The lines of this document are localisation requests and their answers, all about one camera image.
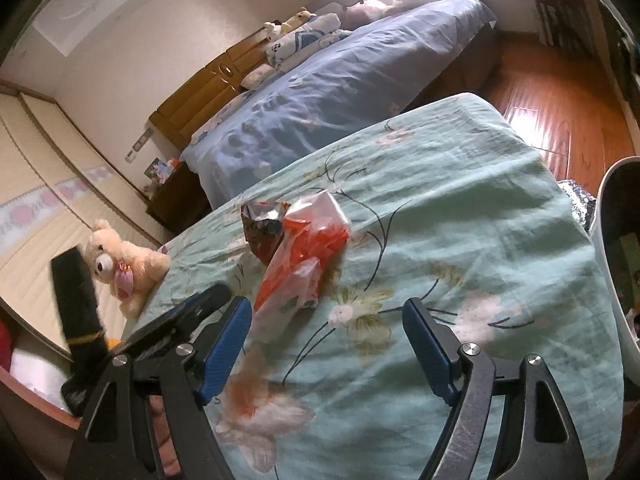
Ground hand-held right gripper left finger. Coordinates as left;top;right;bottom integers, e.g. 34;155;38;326
65;295;253;480

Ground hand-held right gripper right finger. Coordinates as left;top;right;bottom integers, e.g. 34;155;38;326
403;296;592;480

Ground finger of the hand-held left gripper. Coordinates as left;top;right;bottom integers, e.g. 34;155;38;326
120;283;232;357

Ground dark foil snack wrapper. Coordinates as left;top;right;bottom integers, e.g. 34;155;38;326
241;199;292;265

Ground red clear plastic bag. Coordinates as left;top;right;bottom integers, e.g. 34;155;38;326
252;191;352;321

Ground white round waste bin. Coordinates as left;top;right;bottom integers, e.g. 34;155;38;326
587;156;640;366

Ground cream teddy bear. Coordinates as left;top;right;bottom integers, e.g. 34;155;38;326
82;219;172;320

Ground dark wooden nightstand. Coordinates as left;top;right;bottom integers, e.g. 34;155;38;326
146;162;211;233

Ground teal floral blanket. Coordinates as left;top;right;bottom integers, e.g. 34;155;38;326
117;92;626;480

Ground colourful items on nightstand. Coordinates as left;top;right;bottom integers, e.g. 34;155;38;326
144;157;182;183

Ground white sliding wardrobe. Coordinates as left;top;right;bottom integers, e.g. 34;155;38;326
0;80;171;361

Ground silver foil mat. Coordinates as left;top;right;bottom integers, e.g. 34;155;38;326
556;179;598;233

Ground brown wooden headboard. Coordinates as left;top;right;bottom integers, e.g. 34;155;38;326
148;27;281;151

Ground white flat pillow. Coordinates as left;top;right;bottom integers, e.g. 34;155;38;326
241;65;281;91

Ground bed with blue cover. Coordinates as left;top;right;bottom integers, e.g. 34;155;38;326
180;0;501;211

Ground panda print pillow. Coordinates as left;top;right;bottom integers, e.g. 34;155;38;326
265;14;353;68

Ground pink plush toy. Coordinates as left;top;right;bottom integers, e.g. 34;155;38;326
347;0;396;26

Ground wall switch panel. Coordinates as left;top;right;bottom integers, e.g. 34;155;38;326
125;129;153;163

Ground dark wooden bed frame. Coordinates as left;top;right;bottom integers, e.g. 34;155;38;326
400;25;503;111

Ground wall radiator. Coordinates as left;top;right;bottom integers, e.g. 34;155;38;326
530;0;601;56

